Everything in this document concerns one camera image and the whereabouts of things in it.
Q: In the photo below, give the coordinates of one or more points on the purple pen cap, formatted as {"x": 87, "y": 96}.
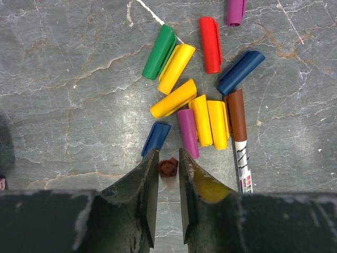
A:
{"x": 235, "y": 12}

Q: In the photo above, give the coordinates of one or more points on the yellow pen cap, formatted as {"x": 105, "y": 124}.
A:
{"x": 174, "y": 67}

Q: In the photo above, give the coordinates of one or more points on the red pen cap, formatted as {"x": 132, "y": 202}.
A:
{"x": 211, "y": 44}

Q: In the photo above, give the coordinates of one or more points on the brown pen cap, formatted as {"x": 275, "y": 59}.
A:
{"x": 167, "y": 170}

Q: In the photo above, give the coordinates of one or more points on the green pen cap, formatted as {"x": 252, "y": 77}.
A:
{"x": 161, "y": 51}

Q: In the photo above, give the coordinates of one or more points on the brown cap marker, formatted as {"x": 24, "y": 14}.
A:
{"x": 235, "y": 107}

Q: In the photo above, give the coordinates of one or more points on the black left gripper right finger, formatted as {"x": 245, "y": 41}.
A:
{"x": 216, "y": 218}

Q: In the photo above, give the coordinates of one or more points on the blue pen cap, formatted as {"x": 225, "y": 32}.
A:
{"x": 238, "y": 71}

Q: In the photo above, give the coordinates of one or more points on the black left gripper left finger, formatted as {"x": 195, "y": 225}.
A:
{"x": 120, "y": 218}

